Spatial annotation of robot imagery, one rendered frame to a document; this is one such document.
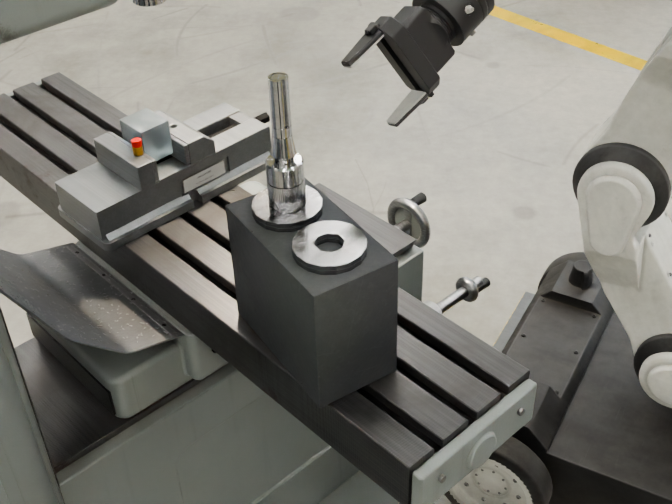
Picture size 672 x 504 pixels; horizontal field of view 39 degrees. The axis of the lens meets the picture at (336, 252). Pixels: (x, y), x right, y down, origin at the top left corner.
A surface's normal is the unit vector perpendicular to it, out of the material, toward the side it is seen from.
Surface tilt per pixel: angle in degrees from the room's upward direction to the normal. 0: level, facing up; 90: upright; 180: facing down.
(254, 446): 90
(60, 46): 0
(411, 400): 0
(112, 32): 0
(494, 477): 90
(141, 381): 90
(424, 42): 71
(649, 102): 90
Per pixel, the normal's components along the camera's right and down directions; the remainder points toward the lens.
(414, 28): 0.49, 0.23
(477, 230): -0.03, -0.79
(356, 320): 0.54, 0.51
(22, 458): 0.81, 0.32
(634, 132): -0.48, 0.55
